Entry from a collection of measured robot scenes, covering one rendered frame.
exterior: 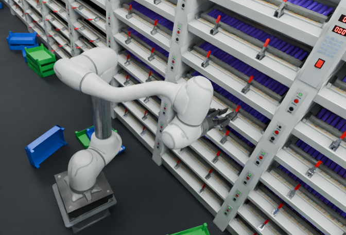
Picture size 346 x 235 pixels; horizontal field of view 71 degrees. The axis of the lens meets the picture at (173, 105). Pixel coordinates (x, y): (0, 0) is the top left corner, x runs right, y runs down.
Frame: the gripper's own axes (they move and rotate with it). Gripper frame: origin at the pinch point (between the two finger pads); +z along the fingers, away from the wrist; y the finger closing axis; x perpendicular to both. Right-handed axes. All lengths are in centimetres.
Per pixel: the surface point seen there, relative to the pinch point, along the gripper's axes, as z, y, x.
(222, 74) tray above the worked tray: 10.5, -15.4, 11.8
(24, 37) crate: 9, -298, -90
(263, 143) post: 10.2, 20.0, -7.2
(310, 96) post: 4.2, 26.1, 25.7
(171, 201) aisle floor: 13, -13, -98
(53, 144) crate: -32, -112, -104
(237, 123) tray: 11.7, 3.4, -7.9
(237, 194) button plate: 18, 22, -52
